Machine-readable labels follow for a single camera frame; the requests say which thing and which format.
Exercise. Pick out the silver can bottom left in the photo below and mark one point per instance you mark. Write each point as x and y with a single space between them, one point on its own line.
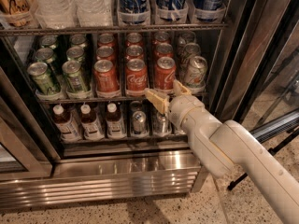
139 122

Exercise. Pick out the tea bottle left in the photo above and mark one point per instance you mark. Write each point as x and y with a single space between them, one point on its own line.
66 124

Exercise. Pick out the glass fridge door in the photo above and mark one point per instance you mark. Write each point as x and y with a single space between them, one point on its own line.
259 45

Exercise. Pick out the silver can bottom middle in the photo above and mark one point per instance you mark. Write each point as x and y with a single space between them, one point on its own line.
161 124

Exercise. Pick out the top wire shelf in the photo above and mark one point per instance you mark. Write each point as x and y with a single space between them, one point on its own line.
113 29

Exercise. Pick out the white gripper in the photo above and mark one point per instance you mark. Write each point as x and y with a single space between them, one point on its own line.
183 110

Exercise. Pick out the yellow LaCroix can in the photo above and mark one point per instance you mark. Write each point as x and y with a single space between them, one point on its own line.
16 13

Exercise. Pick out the middle wire shelf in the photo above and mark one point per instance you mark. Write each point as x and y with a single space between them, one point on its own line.
101 100

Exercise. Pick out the tea bottle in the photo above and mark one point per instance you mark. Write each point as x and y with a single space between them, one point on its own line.
66 124
91 123
115 122

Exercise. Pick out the right clear water bottle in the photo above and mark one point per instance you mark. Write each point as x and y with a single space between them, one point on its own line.
93 13

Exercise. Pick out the wire shelf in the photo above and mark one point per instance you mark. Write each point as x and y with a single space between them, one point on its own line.
113 29
126 139
101 100

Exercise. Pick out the blue Pepsi can right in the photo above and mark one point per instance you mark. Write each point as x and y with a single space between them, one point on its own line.
208 10

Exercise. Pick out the silver can column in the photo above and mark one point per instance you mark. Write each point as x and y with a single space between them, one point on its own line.
186 37
189 50

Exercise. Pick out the green can column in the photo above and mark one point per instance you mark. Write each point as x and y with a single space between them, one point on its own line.
75 77
76 53
79 40

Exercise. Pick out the silver can back right column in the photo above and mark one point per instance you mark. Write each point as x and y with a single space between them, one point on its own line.
186 37

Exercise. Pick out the stainless steel fridge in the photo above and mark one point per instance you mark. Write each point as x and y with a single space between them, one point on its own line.
37 169

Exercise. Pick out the left clear water bottle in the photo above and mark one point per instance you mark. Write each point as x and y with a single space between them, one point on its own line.
55 14

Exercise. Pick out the green can far-left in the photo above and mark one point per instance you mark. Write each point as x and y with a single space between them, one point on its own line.
49 41
46 82
46 55

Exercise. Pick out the silver 7up can front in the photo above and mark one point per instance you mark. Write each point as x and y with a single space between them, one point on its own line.
195 72

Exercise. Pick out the tea bottle middle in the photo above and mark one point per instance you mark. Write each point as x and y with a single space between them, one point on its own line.
91 123

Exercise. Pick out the bottom wire shelf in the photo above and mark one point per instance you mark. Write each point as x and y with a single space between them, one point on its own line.
126 139

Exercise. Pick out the green can front far-left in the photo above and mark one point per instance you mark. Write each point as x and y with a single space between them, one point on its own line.
46 82

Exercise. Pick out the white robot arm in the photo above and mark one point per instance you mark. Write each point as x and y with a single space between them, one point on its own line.
220 146

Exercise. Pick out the black tripod leg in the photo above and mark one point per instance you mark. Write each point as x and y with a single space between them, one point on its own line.
273 151

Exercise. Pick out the red coke can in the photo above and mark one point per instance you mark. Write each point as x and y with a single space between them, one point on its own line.
160 38
165 69
134 39
106 76
136 75
106 39
134 52
105 53
163 50

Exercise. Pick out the green can back far-left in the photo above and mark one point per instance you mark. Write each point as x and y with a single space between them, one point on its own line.
49 41

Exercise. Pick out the blue Pepsi can left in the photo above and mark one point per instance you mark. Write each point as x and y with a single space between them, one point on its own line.
133 12

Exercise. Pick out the silver can middle right column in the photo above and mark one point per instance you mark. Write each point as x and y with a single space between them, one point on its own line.
189 50

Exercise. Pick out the tea bottle right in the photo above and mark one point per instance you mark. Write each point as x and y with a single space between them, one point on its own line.
115 122

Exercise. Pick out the clear water bottle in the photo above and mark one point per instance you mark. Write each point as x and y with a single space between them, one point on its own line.
93 13
55 14

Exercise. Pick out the green can middle far-left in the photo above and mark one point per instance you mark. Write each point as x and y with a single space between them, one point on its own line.
46 55

